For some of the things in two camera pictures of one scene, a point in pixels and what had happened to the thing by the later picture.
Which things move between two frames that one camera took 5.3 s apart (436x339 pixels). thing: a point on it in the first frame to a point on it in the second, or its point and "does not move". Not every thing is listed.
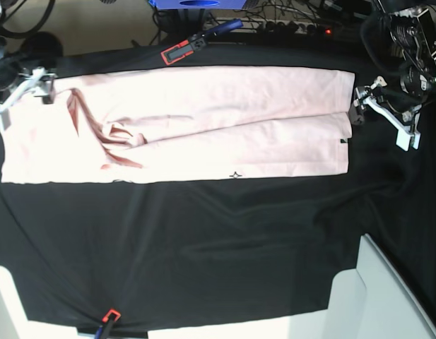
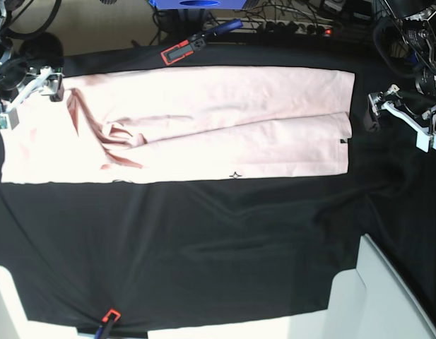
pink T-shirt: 191,124 does not move
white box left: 9,319 does not move
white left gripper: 407,135 to 424,131
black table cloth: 173,254 does not move
